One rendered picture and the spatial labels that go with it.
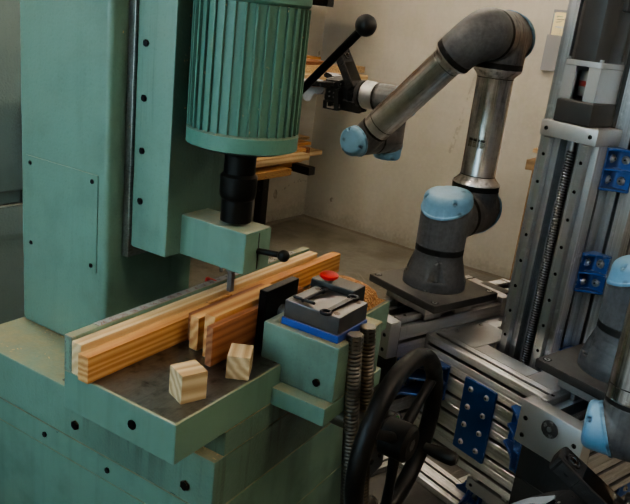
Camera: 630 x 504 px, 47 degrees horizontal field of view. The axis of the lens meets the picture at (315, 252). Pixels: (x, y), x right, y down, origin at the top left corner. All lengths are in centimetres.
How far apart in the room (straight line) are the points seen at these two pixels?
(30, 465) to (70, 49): 71
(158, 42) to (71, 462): 69
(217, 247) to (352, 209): 388
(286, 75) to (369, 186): 386
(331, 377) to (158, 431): 26
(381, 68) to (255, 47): 380
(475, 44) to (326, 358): 86
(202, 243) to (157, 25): 35
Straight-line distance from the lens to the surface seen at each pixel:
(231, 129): 108
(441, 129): 463
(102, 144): 122
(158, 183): 120
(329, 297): 111
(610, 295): 146
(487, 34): 168
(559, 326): 168
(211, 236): 119
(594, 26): 158
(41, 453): 136
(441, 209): 169
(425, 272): 172
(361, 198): 498
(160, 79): 117
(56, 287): 138
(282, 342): 110
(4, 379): 138
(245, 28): 106
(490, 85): 178
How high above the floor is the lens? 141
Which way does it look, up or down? 18 degrees down
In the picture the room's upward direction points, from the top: 7 degrees clockwise
